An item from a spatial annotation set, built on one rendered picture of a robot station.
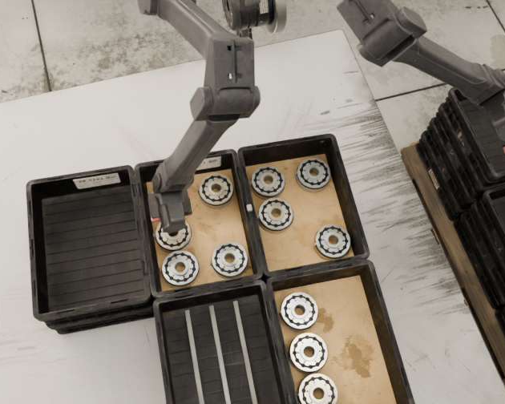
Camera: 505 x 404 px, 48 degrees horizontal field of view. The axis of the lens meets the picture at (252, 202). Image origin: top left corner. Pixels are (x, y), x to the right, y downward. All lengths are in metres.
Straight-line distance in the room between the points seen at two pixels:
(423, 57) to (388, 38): 0.11
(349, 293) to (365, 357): 0.18
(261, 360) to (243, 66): 0.86
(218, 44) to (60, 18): 2.35
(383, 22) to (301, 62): 1.08
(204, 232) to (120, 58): 1.57
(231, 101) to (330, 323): 0.83
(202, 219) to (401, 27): 0.87
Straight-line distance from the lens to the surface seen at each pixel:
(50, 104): 2.10
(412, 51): 1.14
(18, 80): 3.10
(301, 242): 1.67
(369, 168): 1.96
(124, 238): 1.69
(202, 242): 1.66
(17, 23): 3.32
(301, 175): 1.72
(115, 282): 1.65
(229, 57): 0.98
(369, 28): 1.09
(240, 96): 0.99
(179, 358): 1.58
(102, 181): 1.71
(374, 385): 1.62
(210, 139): 1.09
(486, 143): 2.42
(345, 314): 1.63
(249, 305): 1.61
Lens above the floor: 2.39
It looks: 66 degrees down
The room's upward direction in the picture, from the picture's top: 7 degrees clockwise
